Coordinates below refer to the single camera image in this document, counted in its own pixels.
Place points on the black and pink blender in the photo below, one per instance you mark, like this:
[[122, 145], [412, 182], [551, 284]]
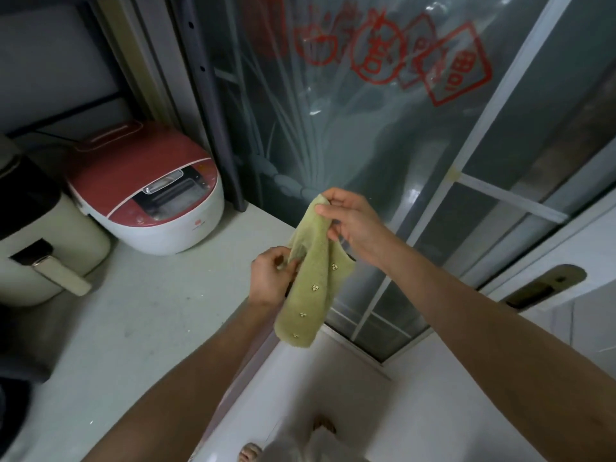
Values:
[[19, 341]]

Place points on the person's right forearm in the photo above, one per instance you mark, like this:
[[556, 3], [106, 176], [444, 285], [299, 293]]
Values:
[[505, 351]]

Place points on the red and white rice cooker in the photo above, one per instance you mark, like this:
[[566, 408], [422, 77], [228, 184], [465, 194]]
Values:
[[135, 163]]

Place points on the person's left hand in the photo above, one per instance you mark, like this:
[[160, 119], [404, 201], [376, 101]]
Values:
[[272, 279]]

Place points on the green towel with small print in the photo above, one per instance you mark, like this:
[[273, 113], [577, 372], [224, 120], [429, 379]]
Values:
[[313, 293]]

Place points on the cream air fryer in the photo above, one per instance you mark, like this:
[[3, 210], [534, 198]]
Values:
[[48, 235]]

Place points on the person's right hand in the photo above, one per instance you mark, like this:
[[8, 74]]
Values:
[[361, 226]]

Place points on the frosted glass sliding door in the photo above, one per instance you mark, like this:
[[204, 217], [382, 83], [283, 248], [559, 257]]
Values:
[[385, 139]]

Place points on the person's left foot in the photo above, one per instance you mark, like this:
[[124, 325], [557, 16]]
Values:
[[250, 452]]

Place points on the white door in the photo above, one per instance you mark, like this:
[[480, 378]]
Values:
[[587, 235]]

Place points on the person's left forearm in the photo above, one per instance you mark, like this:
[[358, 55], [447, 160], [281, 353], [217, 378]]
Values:
[[183, 399]]

